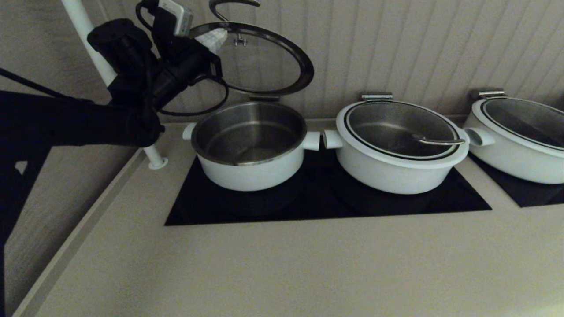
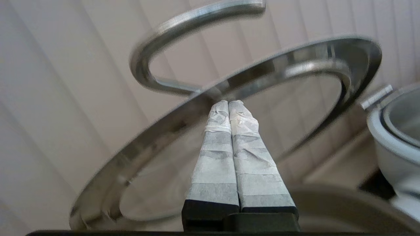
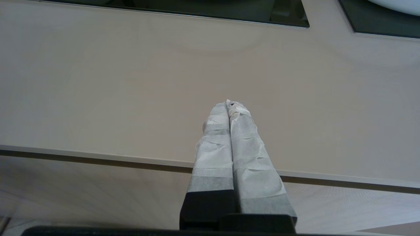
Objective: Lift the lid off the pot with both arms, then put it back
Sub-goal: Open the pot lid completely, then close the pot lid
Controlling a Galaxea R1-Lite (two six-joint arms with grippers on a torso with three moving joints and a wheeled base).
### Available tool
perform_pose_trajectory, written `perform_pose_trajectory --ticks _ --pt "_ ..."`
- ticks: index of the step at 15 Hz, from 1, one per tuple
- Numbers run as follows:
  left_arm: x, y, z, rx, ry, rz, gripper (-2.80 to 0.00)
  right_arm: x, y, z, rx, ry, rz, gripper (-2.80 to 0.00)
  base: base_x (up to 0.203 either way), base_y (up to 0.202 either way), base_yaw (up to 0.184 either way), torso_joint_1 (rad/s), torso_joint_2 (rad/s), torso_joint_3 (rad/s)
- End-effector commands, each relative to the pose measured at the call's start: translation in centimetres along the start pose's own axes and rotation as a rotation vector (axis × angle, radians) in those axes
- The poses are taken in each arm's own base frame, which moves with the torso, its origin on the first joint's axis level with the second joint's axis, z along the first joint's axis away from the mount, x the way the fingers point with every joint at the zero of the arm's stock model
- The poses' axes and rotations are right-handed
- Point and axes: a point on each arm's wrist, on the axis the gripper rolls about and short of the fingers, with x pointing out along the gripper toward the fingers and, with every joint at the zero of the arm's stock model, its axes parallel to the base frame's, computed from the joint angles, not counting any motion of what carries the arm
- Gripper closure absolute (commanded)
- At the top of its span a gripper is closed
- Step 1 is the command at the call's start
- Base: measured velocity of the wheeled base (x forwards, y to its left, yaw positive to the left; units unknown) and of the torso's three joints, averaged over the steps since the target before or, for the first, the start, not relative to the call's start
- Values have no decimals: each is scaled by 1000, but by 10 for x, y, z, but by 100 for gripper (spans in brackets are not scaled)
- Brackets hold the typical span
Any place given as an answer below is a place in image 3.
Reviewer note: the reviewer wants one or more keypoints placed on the long black glass cooktop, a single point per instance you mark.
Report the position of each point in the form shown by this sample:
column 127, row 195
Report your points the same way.
column 197, row 9

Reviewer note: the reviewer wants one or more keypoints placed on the short black glass cooktop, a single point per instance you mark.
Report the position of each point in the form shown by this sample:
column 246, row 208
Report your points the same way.
column 370, row 24

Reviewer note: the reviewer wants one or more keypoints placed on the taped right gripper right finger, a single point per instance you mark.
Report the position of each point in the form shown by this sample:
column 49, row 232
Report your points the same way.
column 252, row 170

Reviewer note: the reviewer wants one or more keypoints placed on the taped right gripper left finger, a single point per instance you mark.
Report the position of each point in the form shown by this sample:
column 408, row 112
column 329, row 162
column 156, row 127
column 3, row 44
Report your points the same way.
column 213, row 157

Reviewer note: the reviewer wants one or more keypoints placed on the white cooking pot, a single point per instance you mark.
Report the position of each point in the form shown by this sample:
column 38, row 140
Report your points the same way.
column 400, row 6

